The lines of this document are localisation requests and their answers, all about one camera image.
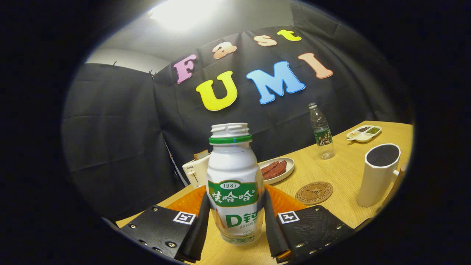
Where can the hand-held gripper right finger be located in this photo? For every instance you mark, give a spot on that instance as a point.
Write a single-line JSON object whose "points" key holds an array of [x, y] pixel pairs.
{"points": [[274, 230]]}

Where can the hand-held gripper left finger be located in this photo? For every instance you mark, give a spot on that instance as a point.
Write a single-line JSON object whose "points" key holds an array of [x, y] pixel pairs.
{"points": [[200, 230]]}

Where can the round cork coaster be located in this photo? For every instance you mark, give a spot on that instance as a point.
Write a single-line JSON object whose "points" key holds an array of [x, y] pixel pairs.
{"points": [[314, 193]]}

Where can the white juice bottle green label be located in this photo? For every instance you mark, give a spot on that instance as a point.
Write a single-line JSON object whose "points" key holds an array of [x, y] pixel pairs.
{"points": [[233, 165]]}

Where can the clear plastic water bottle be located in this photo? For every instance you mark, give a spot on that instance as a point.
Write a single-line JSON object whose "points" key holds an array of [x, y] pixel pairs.
{"points": [[323, 138]]}

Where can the white toaster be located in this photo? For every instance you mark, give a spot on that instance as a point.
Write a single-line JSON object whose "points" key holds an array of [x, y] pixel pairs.
{"points": [[197, 173]]}

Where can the red meat slices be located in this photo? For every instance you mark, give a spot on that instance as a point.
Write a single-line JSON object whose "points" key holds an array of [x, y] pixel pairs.
{"points": [[274, 170]]}

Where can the round white plate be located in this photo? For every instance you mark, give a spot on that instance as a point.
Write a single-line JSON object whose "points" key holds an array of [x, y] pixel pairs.
{"points": [[289, 167]]}

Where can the bread slice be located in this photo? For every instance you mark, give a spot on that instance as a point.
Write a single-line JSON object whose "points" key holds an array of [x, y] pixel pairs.
{"points": [[201, 154]]}

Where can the wooden table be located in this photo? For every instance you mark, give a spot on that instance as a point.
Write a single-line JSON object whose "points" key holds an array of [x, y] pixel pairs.
{"points": [[344, 171]]}

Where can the white divided dish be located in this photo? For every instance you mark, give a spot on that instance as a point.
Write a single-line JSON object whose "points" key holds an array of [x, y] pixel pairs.
{"points": [[363, 137]]}

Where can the black backdrop cloth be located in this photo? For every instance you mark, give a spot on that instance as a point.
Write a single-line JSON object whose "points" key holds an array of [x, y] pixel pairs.
{"points": [[117, 129]]}

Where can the dark red beans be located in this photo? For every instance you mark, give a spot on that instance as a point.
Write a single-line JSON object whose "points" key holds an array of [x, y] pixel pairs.
{"points": [[364, 129]]}

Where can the green beans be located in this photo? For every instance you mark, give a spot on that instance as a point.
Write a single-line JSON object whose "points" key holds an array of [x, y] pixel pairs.
{"points": [[373, 130]]}

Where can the ceiling light panel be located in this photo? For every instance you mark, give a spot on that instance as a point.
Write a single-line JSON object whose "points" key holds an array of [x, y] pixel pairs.
{"points": [[180, 14]]}

